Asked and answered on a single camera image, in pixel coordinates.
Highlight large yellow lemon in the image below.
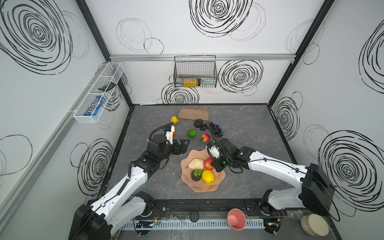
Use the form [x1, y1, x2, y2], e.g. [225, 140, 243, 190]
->
[202, 170, 215, 184]

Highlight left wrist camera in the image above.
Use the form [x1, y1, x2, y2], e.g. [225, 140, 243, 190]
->
[162, 125, 175, 145]

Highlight black round knob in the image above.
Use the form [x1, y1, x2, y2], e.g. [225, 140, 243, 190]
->
[190, 211, 200, 223]

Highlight small yellow lemon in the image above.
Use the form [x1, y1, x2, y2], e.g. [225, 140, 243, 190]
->
[171, 116, 180, 124]

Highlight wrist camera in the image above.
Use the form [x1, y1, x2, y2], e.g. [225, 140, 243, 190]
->
[162, 125, 175, 145]
[208, 146, 221, 159]

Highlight green fake lime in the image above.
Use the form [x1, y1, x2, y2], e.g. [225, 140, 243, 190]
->
[188, 130, 197, 138]

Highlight yellow sponge in basket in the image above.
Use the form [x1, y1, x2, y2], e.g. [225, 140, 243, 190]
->
[183, 78, 200, 88]

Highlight cream fake pear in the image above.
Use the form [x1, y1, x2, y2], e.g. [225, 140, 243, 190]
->
[188, 158, 205, 170]

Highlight pink wavy fruit bowl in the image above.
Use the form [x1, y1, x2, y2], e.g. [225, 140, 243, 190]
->
[181, 150, 226, 193]

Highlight dark fake avocado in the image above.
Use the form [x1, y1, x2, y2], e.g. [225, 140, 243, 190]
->
[194, 119, 204, 129]

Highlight white slotted cable duct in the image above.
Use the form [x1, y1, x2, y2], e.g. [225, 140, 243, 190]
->
[120, 218, 266, 231]

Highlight green item in basket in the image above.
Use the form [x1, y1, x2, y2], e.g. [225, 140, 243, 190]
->
[200, 77, 217, 88]

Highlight pink cup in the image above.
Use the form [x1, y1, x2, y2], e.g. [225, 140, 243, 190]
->
[227, 209, 247, 231]

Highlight dark mangosteen green top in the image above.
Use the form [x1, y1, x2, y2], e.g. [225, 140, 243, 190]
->
[191, 169, 202, 182]

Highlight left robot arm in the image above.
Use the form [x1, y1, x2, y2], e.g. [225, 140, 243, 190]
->
[69, 135, 190, 240]

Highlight black grape bunch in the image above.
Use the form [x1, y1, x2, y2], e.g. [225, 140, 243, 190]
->
[200, 122, 224, 138]

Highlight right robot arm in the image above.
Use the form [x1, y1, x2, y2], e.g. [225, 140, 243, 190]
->
[206, 138, 335, 217]

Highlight blue candy packet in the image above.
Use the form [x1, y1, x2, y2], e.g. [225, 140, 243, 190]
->
[84, 96, 105, 116]

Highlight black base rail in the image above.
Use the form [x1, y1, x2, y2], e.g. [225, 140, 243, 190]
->
[143, 197, 326, 218]

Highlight white wire wall shelf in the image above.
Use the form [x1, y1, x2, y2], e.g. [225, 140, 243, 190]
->
[74, 62, 124, 124]

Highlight red fake bell pepper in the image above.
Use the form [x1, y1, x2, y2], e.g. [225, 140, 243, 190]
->
[204, 158, 215, 171]

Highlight beige stacked bowls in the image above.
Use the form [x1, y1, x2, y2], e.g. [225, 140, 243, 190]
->
[300, 214, 329, 237]

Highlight black remote control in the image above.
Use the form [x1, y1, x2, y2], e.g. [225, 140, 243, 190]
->
[98, 82, 117, 93]

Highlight red green apple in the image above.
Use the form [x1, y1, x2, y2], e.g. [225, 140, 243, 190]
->
[200, 134, 211, 143]

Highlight black wire wall basket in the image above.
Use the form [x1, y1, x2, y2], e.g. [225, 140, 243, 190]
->
[173, 55, 218, 88]

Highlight brown woven mat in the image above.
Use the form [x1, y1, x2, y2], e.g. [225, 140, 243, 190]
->
[177, 108, 210, 121]

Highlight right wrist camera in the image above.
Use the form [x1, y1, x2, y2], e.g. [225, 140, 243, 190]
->
[208, 146, 221, 159]

